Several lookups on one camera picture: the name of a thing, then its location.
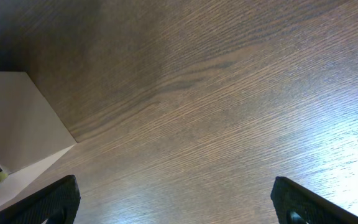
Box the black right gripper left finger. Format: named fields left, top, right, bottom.
left=0, top=175, right=81, bottom=224

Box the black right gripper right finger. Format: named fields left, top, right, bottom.
left=270, top=176, right=358, bottom=224

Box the cardboard box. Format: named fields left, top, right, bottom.
left=0, top=72, right=76, bottom=208

